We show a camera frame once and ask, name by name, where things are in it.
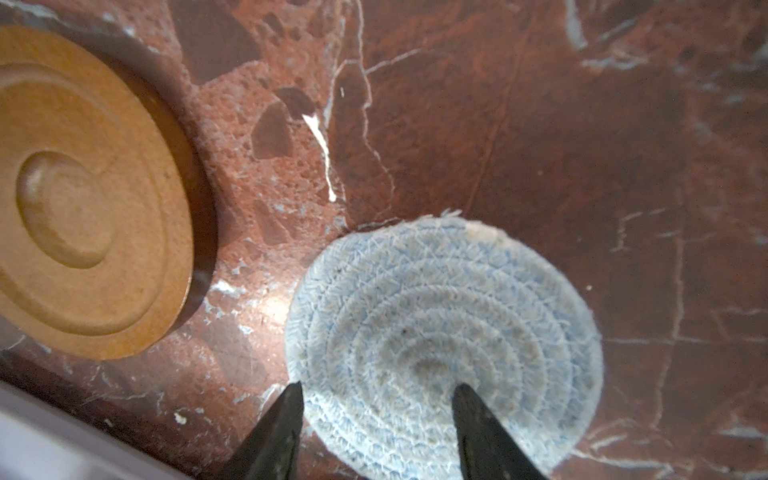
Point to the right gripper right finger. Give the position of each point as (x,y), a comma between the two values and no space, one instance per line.
(486,450)

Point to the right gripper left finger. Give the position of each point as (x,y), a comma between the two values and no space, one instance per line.
(271,449)

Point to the brown wooden coaster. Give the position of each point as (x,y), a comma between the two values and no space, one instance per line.
(108,226)

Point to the grey blue woven coaster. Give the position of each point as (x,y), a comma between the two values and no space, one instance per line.
(385,324)

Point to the lilac plastic tray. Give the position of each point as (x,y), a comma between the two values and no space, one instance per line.
(39,441)

